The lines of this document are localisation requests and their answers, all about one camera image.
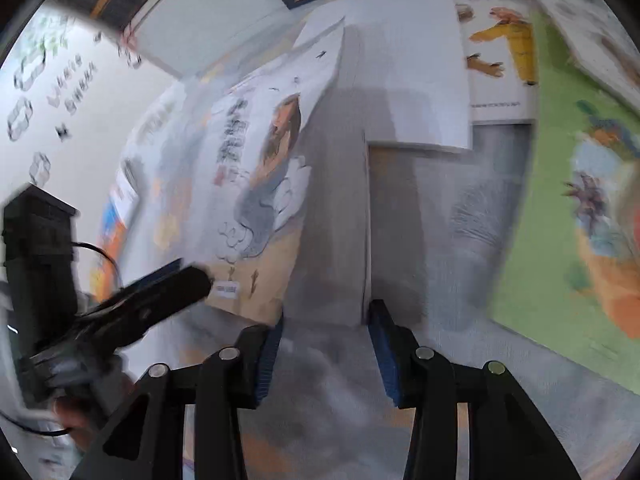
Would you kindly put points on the white illustrated book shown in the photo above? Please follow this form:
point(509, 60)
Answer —
point(590, 30)

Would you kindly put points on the plain white book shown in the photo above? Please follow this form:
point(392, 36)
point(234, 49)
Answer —
point(415, 60)

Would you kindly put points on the white book blue orange cover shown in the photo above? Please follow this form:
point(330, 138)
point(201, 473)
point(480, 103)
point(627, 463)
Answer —
point(150, 160)

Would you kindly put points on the person's left hand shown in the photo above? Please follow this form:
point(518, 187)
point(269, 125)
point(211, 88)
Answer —
point(75, 420)

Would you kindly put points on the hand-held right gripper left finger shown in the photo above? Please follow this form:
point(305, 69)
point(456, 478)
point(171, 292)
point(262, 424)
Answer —
point(267, 360)

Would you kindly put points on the white book with winged figure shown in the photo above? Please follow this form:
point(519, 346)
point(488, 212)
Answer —
point(260, 160)

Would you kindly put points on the white book with yellow-robed man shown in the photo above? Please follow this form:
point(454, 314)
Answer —
point(515, 40)

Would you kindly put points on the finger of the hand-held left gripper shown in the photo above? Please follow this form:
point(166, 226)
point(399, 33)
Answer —
point(170, 290)

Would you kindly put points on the light green picture book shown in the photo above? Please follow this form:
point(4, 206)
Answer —
point(550, 160)

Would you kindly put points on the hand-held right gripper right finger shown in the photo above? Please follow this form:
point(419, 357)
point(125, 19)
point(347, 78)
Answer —
point(385, 355)

